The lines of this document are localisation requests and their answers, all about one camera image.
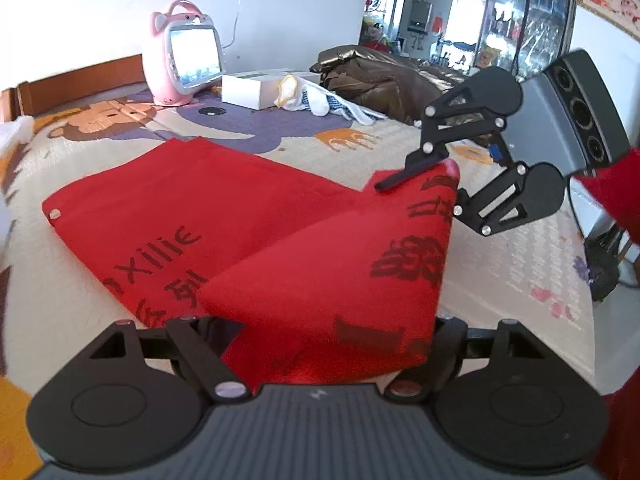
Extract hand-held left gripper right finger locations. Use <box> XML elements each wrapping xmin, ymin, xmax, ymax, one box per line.
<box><xmin>390</xmin><ymin>316</ymin><xmax>548</xmax><ymax>402</ymax></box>

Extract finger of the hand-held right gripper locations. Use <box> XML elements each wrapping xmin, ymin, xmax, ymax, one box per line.
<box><xmin>374</xmin><ymin>77</ymin><xmax>506</xmax><ymax>193</ymax></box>
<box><xmin>452</xmin><ymin>132</ymin><xmax>533</xmax><ymax>237</ymax></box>

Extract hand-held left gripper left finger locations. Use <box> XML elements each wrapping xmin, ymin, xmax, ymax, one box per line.
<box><xmin>90</xmin><ymin>315</ymin><xmax>251</xmax><ymax>403</ymax></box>

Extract red shopping bag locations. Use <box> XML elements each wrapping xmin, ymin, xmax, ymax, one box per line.
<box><xmin>42</xmin><ymin>137</ymin><xmax>461</xmax><ymax>386</ymax></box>

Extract person's right forearm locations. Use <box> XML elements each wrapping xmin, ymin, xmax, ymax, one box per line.
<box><xmin>572</xmin><ymin>147</ymin><xmax>640</xmax><ymax>261</ymax></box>

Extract dark bag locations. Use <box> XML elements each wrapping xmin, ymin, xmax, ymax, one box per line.
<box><xmin>585</xmin><ymin>230</ymin><xmax>627</xmax><ymax>303</ymax></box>

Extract clear plastic bag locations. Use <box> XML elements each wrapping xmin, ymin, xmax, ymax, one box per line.
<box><xmin>0</xmin><ymin>115</ymin><xmax>36</xmax><ymax>153</ymax></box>

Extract brown shiny jacket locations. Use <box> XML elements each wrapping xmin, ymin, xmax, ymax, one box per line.
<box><xmin>309</xmin><ymin>45</ymin><xmax>496</xmax><ymax>126</ymax></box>

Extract glass display cabinet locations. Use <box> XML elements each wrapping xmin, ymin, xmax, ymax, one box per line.
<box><xmin>480</xmin><ymin>0</ymin><xmax>576</xmax><ymax>81</ymax></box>

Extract white blue cloth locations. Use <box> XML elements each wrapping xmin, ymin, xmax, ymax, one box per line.
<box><xmin>274</xmin><ymin>74</ymin><xmax>388</xmax><ymax>126</ymax></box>

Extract person's red sweater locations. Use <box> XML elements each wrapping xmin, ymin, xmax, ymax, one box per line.
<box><xmin>595</xmin><ymin>360</ymin><xmax>640</xmax><ymax>480</ymax></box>

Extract small white carton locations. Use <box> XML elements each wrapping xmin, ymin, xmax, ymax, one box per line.
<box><xmin>221</xmin><ymin>70</ymin><xmax>321</xmax><ymax>111</ymax></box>

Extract pink bear tablet toy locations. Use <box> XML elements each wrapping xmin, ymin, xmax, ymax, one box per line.
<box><xmin>141</xmin><ymin>0</ymin><xmax>226</xmax><ymax>107</ymax></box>

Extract wooden headboard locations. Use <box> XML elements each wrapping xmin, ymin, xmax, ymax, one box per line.
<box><xmin>0</xmin><ymin>54</ymin><xmax>147</xmax><ymax>123</ymax></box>

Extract white charging cable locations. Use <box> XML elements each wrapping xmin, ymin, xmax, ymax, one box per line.
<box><xmin>230</xmin><ymin>0</ymin><xmax>249</xmax><ymax>50</ymax></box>

